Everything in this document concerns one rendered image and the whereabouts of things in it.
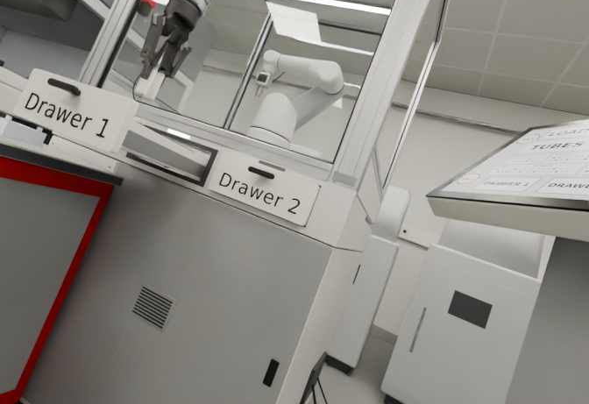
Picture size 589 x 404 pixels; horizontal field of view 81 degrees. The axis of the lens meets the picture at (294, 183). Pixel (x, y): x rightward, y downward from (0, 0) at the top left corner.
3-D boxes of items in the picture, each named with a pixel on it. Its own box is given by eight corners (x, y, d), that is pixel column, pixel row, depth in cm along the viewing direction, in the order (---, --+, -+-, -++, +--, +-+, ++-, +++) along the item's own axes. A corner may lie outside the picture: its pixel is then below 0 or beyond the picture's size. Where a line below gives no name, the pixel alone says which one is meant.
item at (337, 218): (336, 247, 84) (357, 191, 85) (52, 132, 116) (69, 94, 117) (364, 251, 173) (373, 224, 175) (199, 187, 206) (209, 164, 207)
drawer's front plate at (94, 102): (110, 152, 65) (134, 99, 66) (11, 113, 74) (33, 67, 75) (117, 155, 66) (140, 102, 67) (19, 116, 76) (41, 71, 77)
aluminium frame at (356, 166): (356, 191, 85) (487, -164, 95) (69, 93, 117) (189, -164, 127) (373, 224, 175) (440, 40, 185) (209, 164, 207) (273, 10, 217)
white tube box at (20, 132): (1, 135, 80) (8, 120, 81) (-31, 123, 81) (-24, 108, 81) (40, 147, 93) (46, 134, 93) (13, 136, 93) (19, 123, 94)
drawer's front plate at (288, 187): (303, 226, 85) (319, 184, 86) (207, 188, 94) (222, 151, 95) (305, 227, 87) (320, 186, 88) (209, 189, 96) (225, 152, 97)
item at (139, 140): (114, 145, 67) (127, 116, 68) (28, 112, 75) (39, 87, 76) (214, 185, 105) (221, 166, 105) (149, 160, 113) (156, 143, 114)
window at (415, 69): (371, 140, 91) (472, -135, 99) (369, 139, 91) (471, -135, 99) (380, 194, 173) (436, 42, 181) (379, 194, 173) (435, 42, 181)
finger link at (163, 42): (180, 29, 80) (177, 24, 79) (157, 68, 78) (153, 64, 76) (167, 26, 82) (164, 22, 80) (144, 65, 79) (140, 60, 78)
